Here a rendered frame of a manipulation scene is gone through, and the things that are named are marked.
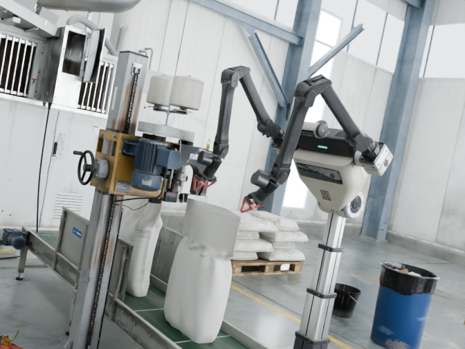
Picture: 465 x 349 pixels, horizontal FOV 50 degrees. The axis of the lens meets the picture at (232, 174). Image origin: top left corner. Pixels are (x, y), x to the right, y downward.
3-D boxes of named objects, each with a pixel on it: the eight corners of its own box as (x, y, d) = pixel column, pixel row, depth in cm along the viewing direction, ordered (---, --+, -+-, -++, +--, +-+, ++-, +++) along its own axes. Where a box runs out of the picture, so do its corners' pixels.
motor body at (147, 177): (165, 193, 249) (174, 145, 248) (138, 190, 239) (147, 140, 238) (150, 188, 261) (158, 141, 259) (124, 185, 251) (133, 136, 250)
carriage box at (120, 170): (163, 199, 272) (174, 142, 270) (106, 193, 250) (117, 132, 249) (142, 190, 291) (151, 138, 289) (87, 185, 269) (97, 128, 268)
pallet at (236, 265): (301, 273, 618) (303, 261, 618) (230, 276, 538) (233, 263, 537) (256, 254, 679) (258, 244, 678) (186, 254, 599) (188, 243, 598)
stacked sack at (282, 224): (301, 233, 617) (303, 221, 617) (276, 232, 589) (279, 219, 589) (264, 221, 669) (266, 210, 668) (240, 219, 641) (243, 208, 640)
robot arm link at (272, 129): (249, 60, 244) (239, 57, 252) (228, 75, 241) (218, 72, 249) (281, 131, 269) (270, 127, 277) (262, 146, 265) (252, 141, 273)
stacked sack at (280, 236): (310, 245, 617) (312, 233, 616) (272, 244, 573) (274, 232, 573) (285, 236, 650) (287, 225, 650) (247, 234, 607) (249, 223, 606)
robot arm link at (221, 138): (241, 73, 244) (230, 70, 253) (231, 73, 241) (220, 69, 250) (229, 157, 256) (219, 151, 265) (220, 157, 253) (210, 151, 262)
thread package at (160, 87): (176, 109, 277) (180, 79, 276) (153, 104, 268) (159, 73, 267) (162, 107, 288) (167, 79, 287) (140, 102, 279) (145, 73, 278)
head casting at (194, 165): (206, 196, 291) (216, 146, 290) (171, 192, 276) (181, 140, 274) (178, 187, 314) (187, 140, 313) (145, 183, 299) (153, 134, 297)
